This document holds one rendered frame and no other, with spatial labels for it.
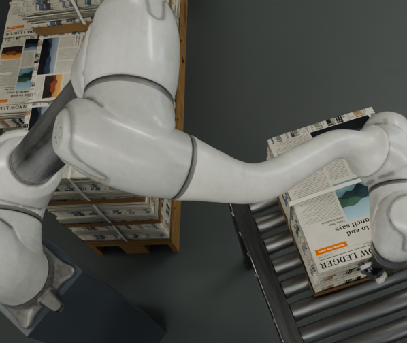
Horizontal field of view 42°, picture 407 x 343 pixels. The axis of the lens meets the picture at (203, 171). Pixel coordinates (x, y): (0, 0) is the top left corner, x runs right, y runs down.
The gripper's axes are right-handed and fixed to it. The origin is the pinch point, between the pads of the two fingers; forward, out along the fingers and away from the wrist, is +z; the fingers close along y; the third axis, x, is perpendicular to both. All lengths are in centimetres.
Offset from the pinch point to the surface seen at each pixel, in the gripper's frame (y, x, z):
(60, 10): 57, -117, -4
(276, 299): 24.7, -5.7, 12.9
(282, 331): 26.3, 2.5, 13.1
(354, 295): 5.1, 0.2, 14.0
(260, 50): -18, -145, 91
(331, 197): 4.2, -18.9, -9.7
